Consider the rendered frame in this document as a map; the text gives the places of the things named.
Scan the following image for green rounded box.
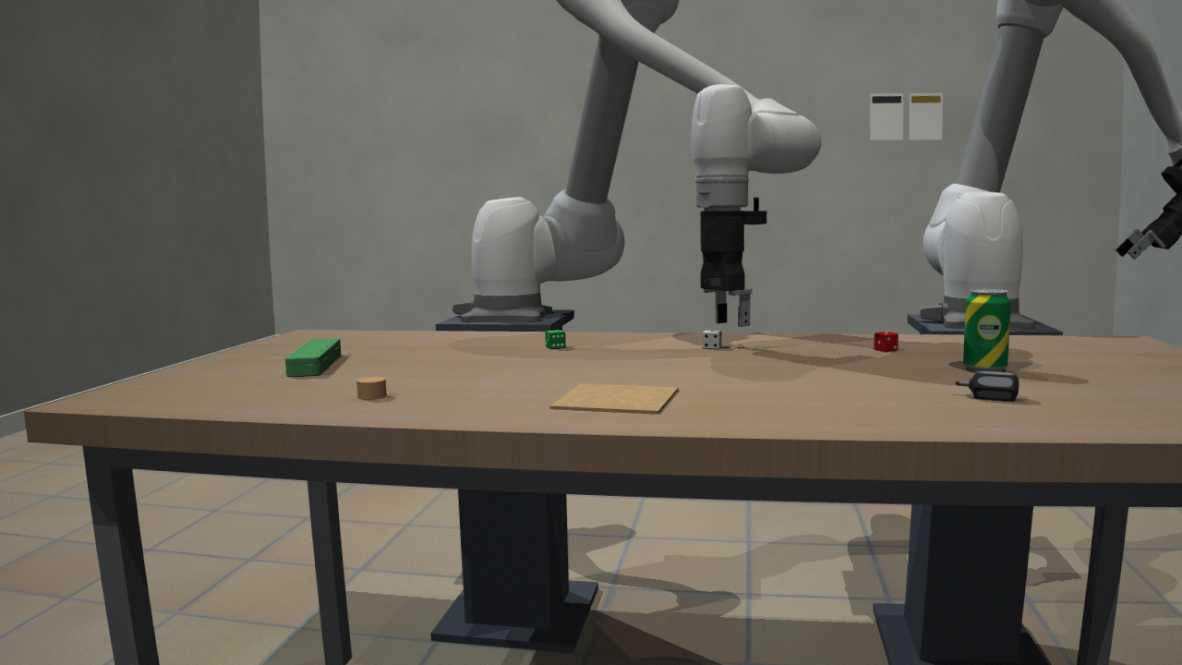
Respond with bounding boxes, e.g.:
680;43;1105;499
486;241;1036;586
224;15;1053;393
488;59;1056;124
285;338;340;377

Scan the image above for tan short cylinder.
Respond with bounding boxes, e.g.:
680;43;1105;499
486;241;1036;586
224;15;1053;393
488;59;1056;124
356;377;387;400

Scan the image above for green soda can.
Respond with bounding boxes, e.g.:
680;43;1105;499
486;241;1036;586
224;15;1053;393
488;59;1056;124
963;289;1011;372

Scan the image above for green die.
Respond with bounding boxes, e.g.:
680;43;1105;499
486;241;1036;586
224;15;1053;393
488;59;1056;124
545;330;566;348

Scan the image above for red die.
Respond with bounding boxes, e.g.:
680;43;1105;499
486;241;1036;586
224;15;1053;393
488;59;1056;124
873;332;900;352

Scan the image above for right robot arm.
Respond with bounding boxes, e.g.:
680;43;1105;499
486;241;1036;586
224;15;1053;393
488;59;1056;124
452;0;821;322

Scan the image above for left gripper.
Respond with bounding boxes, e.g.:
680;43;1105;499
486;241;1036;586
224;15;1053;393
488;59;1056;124
1116;159;1182;260

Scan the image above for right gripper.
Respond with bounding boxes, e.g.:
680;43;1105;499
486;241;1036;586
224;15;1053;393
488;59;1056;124
695;175;766;327

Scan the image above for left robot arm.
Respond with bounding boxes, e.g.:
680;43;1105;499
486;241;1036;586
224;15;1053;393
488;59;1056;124
920;0;1182;330

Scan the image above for tan mat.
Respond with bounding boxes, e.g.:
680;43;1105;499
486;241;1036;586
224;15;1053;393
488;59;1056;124
548;383;678;413

